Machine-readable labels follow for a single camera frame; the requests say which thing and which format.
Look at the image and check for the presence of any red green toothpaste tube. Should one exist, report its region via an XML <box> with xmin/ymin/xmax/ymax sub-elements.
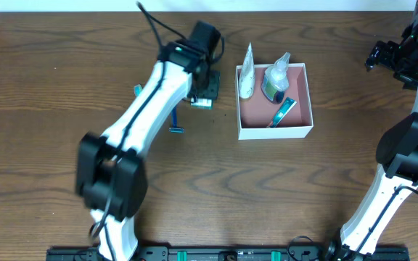
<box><xmin>267</xmin><ymin>97</ymin><xmax>297</xmax><ymax>128</ymax></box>

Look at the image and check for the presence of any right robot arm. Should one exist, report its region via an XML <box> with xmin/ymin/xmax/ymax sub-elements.
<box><xmin>321</xmin><ymin>2</ymin><xmax>418</xmax><ymax>260</ymax></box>

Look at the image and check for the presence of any white lotion tube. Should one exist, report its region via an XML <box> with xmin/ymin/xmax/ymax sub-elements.
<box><xmin>238</xmin><ymin>43</ymin><xmax>255</xmax><ymax>99</ymax></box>

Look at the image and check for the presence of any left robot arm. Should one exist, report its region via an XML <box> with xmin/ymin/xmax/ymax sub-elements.
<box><xmin>75</xmin><ymin>21</ymin><xmax>224</xmax><ymax>260</ymax></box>

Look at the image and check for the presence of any white box pink interior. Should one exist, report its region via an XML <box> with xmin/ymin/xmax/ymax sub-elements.
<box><xmin>236</xmin><ymin>63</ymin><xmax>314</xmax><ymax>140</ymax></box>

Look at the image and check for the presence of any green white soap box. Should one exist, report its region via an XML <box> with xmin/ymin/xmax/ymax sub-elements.
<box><xmin>190</xmin><ymin>98</ymin><xmax>213</xmax><ymax>109</ymax></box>

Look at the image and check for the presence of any green white toothbrush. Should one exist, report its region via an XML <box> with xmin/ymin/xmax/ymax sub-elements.
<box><xmin>134</xmin><ymin>84</ymin><xmax>143</xmax><ymax>96</ymax></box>

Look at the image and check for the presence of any clear pump bottle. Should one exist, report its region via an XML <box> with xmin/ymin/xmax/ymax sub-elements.
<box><xmin>261</xmin><ymin>52</ymin><xmax>290</xmax><ymax>104</ymax></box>

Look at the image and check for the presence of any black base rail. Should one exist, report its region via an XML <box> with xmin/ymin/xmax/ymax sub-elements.
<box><xmin>45</xmin><ymin>244</ymin><xmax>411</xmax><ymax>261</ymax></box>

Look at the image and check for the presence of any blue disposable razor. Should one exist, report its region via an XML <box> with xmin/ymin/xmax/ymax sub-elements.
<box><xmin>169</xmin><ymin>107</ymin><xmax>185</xmax><ymax>133</ymax></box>

